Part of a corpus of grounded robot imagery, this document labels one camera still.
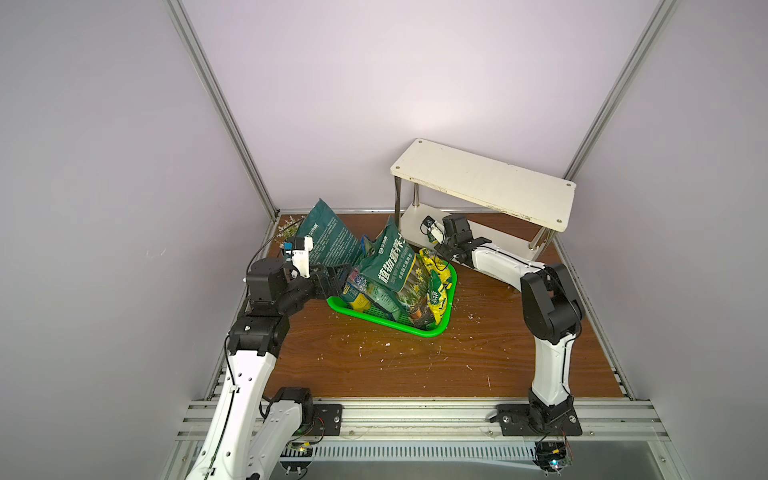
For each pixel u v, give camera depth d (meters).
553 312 0.52
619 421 0.74
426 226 0.89
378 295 0.83
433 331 0.80
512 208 0.74
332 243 0.85
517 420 0.72
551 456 0.68
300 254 0.62
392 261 0.79
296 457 0.72
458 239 0.77
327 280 0.62
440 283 0.81
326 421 0.73
